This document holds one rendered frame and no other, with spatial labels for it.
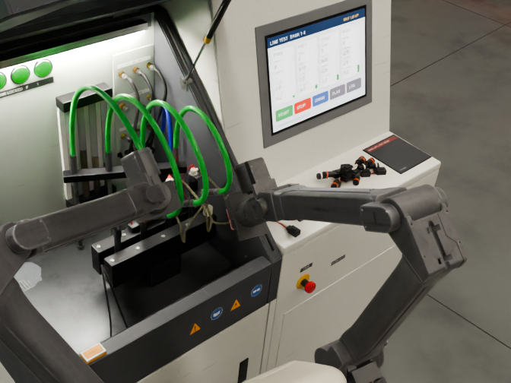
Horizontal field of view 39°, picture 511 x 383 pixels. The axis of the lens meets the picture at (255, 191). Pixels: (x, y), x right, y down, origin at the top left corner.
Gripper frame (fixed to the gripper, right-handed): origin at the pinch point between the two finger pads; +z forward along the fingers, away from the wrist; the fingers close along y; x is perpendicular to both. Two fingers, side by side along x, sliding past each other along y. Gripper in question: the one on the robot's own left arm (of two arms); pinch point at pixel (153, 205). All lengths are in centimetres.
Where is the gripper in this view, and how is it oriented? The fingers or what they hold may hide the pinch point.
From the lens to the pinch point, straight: 162.9
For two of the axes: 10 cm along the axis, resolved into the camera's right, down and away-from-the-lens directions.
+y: -9.2, 3.3, -2.1
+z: -1.8, 1.2, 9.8
